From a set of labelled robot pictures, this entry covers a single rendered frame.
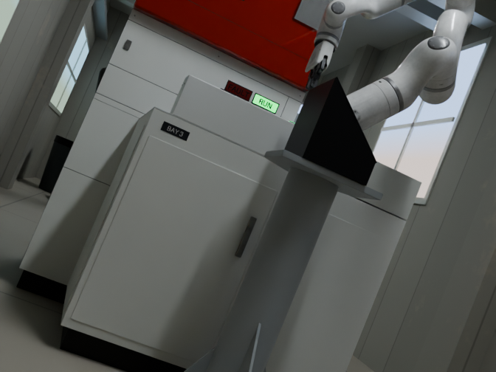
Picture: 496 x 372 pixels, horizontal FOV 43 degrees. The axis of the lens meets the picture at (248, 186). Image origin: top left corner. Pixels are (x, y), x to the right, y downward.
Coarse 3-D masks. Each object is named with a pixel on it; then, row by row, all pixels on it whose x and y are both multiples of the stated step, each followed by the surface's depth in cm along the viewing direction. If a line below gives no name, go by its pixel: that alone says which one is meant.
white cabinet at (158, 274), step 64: (192, 128) 204; (128, 192) 199; (192, 192) 204; (256, 192) 209; (128, 256) 200; (192, 256) 205; (320, 256) 216; (384, 256) 222; (64, 320) 196; (128, 320) 201; (192, 320) 206; (320, 320) 217
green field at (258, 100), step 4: (256, 96) 272; (260, 96) 273; (256, 100) 272; (260, 100) 273; (264, 100) 273; (268, 100) 274; (260, 104) 273; (264, 104) 273; (268, 104) 274; (272, 104) 274; (276, 104) 275; (268, 108) 274; (272, 108) 274; (276, 108) 275
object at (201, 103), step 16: (192, 80) 203; (192, 96) 203; (208, 96) 204; (224, 96) 206; (176, 112) 202; (192, 112) 203; (208, 112) 205; (224, 112) 206; (240, 112) 207; (256, 112) 209; (208, 128) 205; (224, 128) 206; (240, 128) 207; (256, 128) 209; (272, 128) 210; (288, 128) 211; (240, 144) 208; (256, 144) 209; (272, 144) 210
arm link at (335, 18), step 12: (336, 0) 214; (348, 0) 214; (360, 0) 215; (372, 0) 221; (384, 0) 222; (396, 0) 223; (336, 12) 212; (348, 12) 213; (360, 12) 215; (372, 12) 220; (384, 12) 225; (336, 24) 216
